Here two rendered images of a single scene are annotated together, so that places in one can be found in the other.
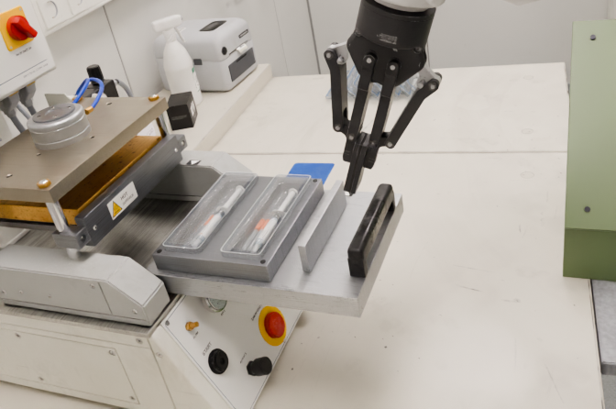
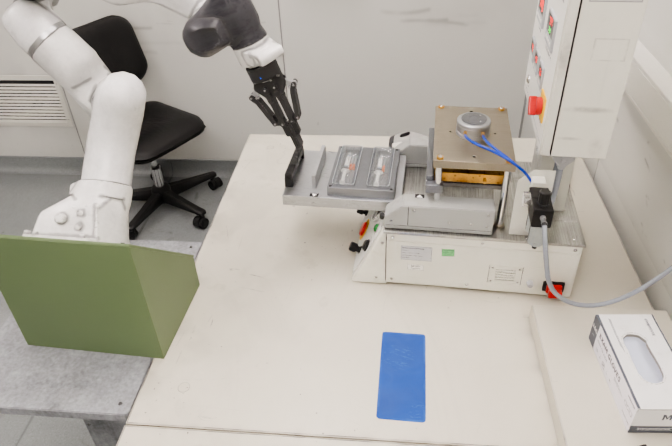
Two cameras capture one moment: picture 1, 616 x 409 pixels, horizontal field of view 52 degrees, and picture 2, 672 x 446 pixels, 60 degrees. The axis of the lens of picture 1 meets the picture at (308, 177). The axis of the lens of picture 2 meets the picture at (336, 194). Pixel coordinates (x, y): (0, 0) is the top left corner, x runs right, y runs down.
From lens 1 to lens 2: 1.98 m
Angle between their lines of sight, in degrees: 114
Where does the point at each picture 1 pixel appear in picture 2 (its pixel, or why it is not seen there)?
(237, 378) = not seen: hidden behind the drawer
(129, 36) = not seen: outside the picture
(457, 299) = (264, 269)
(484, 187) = (225, 370)
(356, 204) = (307, 188)
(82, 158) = (439, 119)
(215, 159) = (405, 199)
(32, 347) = not seen: hidden behind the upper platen
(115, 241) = (455, 192)
